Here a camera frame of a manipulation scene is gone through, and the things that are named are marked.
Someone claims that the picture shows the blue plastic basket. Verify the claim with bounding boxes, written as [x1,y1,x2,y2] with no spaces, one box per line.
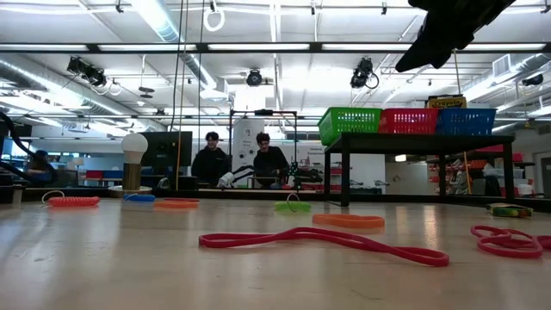
[435,107,498,136]

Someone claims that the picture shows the black hanging arm cable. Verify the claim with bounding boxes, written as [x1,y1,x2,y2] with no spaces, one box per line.
[0,110,59,186]

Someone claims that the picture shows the black perforated metal shelf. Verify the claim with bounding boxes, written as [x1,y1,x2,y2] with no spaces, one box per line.
[324,132,517,208]

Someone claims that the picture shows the black background rig frame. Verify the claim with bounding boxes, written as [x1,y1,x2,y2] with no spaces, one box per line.
[227,109,299,190]

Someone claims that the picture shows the orange coil wristband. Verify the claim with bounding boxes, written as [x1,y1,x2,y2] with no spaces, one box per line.
[41,189,102,208]

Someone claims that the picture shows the white bulb brass lamp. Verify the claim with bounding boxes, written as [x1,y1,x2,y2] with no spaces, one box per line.
[107,132,154,199]

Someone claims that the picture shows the orange rubber band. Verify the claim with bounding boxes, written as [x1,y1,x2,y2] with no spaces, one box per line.
[153,200,201,211]
[313,213,387,230]

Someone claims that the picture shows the blue coil wristband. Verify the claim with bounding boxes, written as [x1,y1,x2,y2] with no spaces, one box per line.
[122,193,157,203]

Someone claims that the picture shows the black rig camera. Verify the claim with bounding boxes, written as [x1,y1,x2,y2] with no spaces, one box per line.
[66,55,108,89]
[245,68,263,88]
[349,57,380,90]

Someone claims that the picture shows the white rounded device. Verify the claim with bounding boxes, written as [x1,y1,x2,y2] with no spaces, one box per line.
[216,170,237,189]

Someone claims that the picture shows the white light strip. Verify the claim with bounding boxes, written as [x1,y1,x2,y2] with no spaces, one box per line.
[0,42,90,52]
[97,42,197,52]
[462,42,548,52]
[207,42,311,52]
[321,42,414,52]

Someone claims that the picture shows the small yellow crayon box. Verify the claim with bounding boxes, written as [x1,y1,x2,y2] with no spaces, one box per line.
[486,201,535,219]

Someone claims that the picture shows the green coil wristband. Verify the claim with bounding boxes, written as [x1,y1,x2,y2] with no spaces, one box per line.
[273,192,313,213]

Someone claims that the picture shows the person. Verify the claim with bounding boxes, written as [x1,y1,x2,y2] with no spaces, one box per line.
[25,149,55,184]
[252,132,290,189]
[191,131,232,189]

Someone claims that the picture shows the white ceiling vent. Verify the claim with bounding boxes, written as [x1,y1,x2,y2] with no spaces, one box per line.
[492,53,513,78]

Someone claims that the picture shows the black ceiling fixture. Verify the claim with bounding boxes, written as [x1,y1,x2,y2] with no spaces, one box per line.
[521,72,545,87]

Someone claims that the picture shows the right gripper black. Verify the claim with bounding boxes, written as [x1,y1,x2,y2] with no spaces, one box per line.
[394,0,517,73]

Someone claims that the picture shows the red plastic basket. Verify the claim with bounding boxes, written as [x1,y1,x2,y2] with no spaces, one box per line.
[378,108,441,135]

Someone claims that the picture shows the green plastic basket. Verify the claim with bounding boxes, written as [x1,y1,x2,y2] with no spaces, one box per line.
[317,107,384,146]

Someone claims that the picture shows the black monitor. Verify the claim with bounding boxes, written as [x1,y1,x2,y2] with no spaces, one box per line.
[139,131,194,168]

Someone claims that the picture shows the white cable loop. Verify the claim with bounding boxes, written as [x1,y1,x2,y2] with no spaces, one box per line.
[202,6,226,34]

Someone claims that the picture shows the red storage bin rack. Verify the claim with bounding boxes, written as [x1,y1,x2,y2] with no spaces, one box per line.
[468,145,525,197]

